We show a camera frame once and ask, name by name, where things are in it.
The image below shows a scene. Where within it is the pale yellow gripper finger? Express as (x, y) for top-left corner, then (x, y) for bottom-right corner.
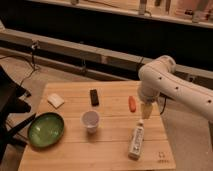
(141, 103), (153, 119)

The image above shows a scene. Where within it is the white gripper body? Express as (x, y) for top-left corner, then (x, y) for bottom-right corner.
(137, 83), (160, 104)

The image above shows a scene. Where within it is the black eraser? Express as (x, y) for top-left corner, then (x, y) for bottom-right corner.
(90, 89), (99, 106)

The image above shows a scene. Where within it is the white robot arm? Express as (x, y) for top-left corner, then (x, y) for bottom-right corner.
(138, 55), (213, 123)

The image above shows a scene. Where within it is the white sponge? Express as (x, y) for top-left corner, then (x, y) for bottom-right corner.
(47, 93), (65, 108)

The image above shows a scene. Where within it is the orange carrot toy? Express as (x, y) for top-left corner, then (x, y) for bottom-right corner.
(128, 96), (136, 113)

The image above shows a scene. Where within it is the white plastic bottle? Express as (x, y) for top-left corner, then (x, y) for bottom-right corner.
(128, 119), (144, 160)

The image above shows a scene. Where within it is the white paper cup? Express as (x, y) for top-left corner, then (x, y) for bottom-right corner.
(81, 111), (100, 134)

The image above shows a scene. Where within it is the green bowl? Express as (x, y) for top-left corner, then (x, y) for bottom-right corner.
(27, 112), (64, 148)

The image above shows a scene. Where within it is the black tripod stand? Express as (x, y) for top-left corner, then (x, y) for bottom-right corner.
(0, 65), (35, 163)

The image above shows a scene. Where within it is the black floor cable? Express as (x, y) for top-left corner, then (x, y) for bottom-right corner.
(0, 39), (43, 88)

